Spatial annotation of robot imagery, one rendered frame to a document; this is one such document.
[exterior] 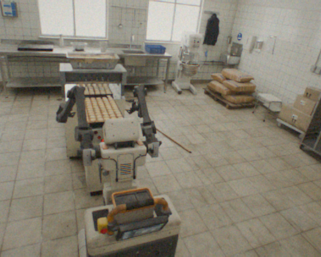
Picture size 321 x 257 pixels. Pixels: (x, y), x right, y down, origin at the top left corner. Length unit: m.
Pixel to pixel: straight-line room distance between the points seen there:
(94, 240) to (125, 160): 0.47
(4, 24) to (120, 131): 4.70
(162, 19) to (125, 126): 5.03
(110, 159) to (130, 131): 0.20
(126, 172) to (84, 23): 4.72
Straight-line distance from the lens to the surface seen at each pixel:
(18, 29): 5.89
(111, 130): 1.49
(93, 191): 2.78
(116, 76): 2.97
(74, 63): 2.85
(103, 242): 1.42
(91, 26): 5.96
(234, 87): 5.44
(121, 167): 1.54
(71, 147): 3.20
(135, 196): 1.48
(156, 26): 6.30
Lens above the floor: 1.93
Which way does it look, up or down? 27 degrees down
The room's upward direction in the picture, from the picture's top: 7 degrees clockwise
